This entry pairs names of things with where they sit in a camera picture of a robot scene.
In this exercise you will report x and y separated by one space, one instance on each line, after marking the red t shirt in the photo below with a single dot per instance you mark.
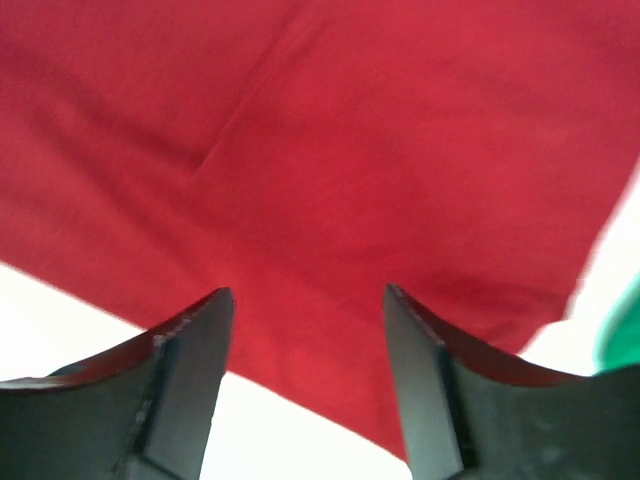
306 154

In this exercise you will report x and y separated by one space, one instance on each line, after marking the green t shirt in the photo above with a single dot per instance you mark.
617 343

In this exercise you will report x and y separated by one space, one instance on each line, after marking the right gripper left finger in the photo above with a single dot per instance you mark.
140 410

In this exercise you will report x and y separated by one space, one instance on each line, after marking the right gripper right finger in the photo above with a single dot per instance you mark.
471 411

